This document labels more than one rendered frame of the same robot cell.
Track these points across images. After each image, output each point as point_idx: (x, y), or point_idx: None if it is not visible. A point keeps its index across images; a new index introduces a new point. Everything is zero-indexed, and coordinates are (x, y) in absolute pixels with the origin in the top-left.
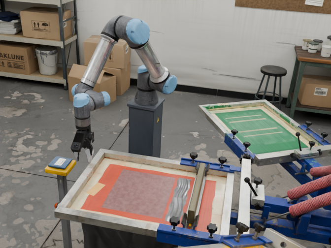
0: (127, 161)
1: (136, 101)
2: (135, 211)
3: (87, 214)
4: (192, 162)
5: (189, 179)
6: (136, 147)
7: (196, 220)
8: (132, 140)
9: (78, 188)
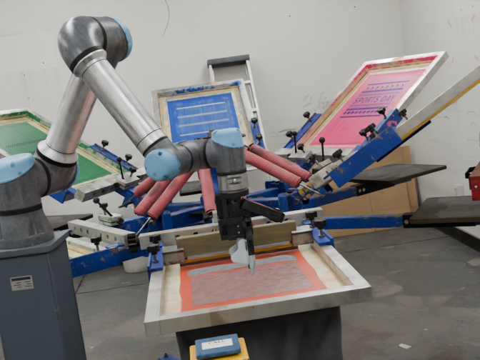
0: (163, 311)
1: (43, 238)
2: (298, 272)
3: (350, 271)
4: (158, 261)
5: (187, 271)
6: (71, 346)
7: (300, 227)
8: (66, 335)
9: (296, 293)
